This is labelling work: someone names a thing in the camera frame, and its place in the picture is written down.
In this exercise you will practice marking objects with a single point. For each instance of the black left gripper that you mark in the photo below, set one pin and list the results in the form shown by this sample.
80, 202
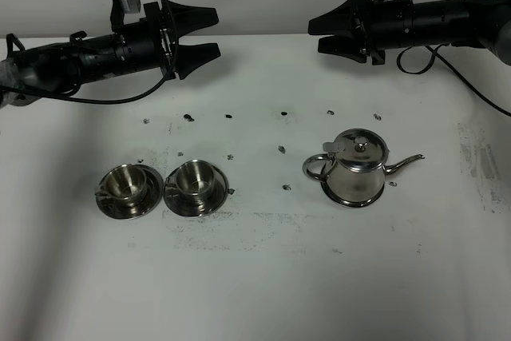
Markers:
139, 46

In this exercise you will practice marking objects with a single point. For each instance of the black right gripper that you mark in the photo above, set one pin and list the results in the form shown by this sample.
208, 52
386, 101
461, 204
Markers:
376, 25

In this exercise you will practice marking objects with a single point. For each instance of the stainless steel teapot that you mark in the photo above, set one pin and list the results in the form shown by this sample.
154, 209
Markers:
352, 169

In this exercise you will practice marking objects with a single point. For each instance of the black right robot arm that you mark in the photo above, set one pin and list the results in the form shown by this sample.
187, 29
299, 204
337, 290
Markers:
481, 24

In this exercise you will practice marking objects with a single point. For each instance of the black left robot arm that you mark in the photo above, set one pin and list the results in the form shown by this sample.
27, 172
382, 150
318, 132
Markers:
60, 69

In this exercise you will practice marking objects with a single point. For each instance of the right stainless steel teacup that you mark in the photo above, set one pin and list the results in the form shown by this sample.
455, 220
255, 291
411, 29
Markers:
194, 180

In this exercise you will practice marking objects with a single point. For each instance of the stainless steel teacup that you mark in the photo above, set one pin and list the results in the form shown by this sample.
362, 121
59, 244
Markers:
194, 180
126, 184

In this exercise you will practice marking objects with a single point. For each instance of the left stainless steel teacup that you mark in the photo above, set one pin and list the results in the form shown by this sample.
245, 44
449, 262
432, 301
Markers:
126, 184

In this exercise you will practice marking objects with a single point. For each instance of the right stainless steel saucer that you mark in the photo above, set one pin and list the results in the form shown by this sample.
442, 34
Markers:
196, 208

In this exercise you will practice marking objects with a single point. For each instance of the stainless steel saucer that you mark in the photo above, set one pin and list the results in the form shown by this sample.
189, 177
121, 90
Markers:
147, 204
196, 208

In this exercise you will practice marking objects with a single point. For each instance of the left stainless steel saucer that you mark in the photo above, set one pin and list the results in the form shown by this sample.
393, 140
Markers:
147, 204

